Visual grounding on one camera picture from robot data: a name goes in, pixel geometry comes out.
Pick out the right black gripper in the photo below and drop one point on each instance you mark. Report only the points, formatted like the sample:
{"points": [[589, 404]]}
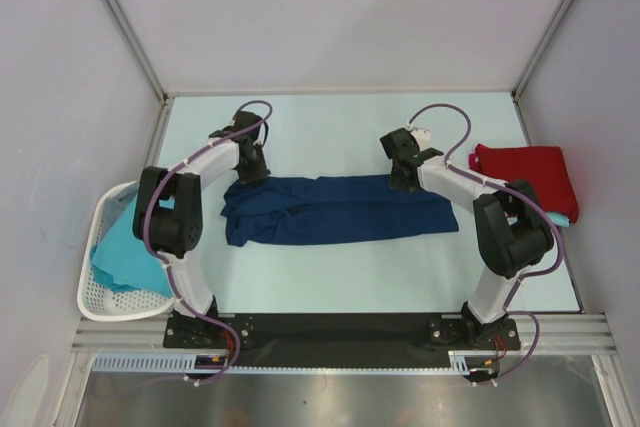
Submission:
{"points": [[396, 184]]}

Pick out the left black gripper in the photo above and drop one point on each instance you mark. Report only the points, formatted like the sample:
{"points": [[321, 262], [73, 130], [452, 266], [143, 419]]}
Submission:
{"points": [[257, 176]]}

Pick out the navy blue t shirt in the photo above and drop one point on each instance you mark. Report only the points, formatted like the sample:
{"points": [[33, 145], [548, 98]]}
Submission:
{"points": [[297, 211]]}

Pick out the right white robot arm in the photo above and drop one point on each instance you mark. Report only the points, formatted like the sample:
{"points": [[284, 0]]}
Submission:
{"points": [[511, 234]]}

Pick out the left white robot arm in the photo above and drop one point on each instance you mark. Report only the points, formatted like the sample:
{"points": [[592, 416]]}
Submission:
{"points": [[169, 215]]}

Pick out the grey shirt in basket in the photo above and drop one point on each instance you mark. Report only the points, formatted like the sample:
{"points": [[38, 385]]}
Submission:
{"points": [[116, 204]]}

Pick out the folded red t shirt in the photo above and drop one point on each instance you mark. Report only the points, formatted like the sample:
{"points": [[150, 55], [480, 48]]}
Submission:
{"points": [[543, 166]]}

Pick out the turquoise t shirt in basket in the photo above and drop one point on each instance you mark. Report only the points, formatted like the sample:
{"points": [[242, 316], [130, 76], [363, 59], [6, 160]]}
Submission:
{"points": [[121, 263]]}

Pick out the folded light blue t shirt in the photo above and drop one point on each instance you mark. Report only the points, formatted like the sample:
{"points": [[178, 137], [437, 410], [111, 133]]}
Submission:
{"points": [[559, 219]]}

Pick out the white laundry basket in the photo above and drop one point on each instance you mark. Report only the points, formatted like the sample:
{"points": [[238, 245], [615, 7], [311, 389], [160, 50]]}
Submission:
{"points": [[101, 304]]}

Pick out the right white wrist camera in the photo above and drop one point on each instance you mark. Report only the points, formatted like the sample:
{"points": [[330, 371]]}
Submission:
{"points": [[421, 136]]}

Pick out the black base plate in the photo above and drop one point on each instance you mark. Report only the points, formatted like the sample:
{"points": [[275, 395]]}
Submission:
{"points": [[343, 341]]}

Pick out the light blue cable duct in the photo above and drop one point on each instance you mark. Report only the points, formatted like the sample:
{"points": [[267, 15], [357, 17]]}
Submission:
{"points": [[160, 363]]}

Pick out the aluminium frame rail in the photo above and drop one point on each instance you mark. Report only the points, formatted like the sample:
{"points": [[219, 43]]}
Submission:
{"points": [[560, 334]]}

